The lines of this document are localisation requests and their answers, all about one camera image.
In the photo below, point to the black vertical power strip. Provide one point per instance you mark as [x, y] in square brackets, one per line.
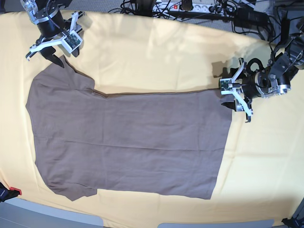
[285, 26]

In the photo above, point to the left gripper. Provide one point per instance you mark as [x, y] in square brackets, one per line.
[251, 84]

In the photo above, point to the white power strip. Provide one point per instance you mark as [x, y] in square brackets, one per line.
[172, 7]

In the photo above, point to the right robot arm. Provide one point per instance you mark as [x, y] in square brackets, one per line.
[32, 7]

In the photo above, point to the black clamp at right corner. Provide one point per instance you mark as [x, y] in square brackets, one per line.
[293, 222]

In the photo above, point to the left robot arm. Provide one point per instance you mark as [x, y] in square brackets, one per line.
[283, 65]

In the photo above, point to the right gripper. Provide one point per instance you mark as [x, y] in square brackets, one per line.
[50, 29]

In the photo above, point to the black power adapter brick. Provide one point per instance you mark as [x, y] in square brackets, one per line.
[251, 17]

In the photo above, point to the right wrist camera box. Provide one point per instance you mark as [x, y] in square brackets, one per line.
[71, 41]

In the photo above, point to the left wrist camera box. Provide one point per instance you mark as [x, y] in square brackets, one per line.
[226, 86]

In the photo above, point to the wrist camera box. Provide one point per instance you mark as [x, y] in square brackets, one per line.
[71, 41]
[226, 86]

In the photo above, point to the black clamp with red tip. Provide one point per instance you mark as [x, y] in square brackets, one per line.
[6, 194]

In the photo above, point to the brown T-shirt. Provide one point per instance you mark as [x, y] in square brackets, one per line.
[164, 143]

